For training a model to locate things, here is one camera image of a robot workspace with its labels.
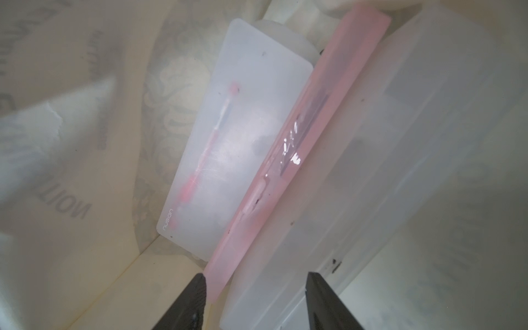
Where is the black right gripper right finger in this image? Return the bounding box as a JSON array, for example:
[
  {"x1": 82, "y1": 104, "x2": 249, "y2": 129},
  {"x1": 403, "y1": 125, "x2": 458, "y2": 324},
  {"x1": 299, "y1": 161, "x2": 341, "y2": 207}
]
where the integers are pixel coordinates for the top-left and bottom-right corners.
[{"x1": 305, "y1": 272, "x2": 364, "y2": 330}]

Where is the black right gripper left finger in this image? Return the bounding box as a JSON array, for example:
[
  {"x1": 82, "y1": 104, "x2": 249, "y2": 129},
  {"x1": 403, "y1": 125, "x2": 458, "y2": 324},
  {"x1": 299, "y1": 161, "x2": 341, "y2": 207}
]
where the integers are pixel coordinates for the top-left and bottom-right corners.
[{"x1": 153, "y1": 273, "x2": 206, "y2": 330}]

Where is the translucent white pencil case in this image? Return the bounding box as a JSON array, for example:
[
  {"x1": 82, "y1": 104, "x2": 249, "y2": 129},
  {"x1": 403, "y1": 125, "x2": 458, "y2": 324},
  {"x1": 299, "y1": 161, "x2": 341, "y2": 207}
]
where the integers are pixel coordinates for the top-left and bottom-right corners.
[
  {"x1": 219, "y1": 1, "x2": 527, "y2": 329},
  {"x1": 157, "y1": 19, "x2": 319, "y2": 261}
]

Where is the translucent pink pencil case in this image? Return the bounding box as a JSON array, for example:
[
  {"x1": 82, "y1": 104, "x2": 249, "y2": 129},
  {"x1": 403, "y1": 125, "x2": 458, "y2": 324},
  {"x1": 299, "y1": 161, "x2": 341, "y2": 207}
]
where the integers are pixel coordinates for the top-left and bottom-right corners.
[{"x1": 203, "y1": 4, "x2": 391, "y2": 303}]

